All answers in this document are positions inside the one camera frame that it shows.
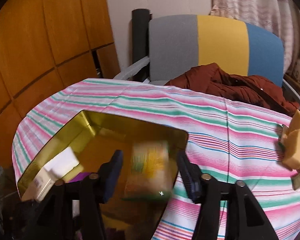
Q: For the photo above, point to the large yellow sponge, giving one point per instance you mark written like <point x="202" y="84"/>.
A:
<point x="291" y="144"/>

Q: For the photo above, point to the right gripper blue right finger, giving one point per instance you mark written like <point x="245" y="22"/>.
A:
<point x="190" y="174"/>

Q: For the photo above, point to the white bottle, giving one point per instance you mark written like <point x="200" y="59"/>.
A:
<point x="64" y="166"/>

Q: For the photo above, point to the gold metal tray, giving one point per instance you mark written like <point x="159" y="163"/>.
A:
<point x="77" y="210"/>

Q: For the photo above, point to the striped pink green bedsheet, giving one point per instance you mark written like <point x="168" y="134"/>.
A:
<point x="227" y="139"/>

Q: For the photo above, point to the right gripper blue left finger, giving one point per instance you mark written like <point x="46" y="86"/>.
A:
<point x="113" y="171"/>

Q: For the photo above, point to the grey yellow blue chair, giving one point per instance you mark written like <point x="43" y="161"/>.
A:
<point x="171" y="45"/>

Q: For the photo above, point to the purple snack packet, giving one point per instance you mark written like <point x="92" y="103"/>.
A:
<point x="80" y="177"/>

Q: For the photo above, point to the dark red jacket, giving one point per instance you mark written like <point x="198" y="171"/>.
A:
<point x="255" y="90"/>

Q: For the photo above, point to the wooden wardrobe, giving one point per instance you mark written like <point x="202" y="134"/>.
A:
<point x="45" y="46"/>

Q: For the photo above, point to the yellow green scouring pad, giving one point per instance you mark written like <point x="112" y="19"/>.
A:
<point x="150" y="176"/>

